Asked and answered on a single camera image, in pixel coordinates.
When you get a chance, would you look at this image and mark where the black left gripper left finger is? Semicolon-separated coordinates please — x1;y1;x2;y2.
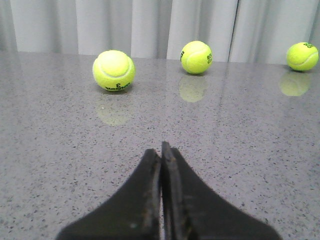
56;149;161;240

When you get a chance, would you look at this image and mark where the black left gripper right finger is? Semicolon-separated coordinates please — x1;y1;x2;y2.
161;141;281;240

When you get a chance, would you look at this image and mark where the tennis ball with Wilson 3 print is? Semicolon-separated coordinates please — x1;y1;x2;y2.
92;50;136;92

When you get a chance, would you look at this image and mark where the tennis ball with Roland Garros print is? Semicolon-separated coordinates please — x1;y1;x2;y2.
180;40;213;75

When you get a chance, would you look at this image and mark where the leftmost Roland Garros tennis ball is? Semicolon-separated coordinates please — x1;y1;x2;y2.
286;42;319;71

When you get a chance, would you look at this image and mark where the white pleated curtain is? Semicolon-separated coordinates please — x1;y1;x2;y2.
0;0;320;64

